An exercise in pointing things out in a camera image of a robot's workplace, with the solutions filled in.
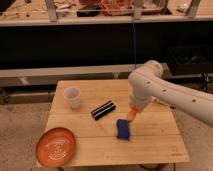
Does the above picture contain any orange pepper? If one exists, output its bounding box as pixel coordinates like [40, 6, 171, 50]
[127, 107, 138, 121]

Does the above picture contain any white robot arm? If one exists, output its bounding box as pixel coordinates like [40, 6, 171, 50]
[128, 60, 213, 127]

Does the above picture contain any white ceramic cup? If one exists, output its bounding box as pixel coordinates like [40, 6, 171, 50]
[63, 87, 81, 109]

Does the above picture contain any black white striped block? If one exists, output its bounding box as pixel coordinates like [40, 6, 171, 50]
[91, 101, 116, 120]

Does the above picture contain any wooden table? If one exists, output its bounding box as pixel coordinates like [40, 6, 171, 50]
[46, 79, 189, 167]

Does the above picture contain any blue sponge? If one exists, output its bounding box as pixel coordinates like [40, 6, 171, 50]
[116, 119, 130, 140]

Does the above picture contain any orange plate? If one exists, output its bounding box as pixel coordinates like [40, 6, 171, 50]
[36, 127, 76, 168]

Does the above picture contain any black bin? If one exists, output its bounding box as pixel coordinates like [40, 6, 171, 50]
[167, 45, 213, 75]

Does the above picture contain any blue vertical cable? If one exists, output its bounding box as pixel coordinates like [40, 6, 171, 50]
[131, 16, 138, 72]

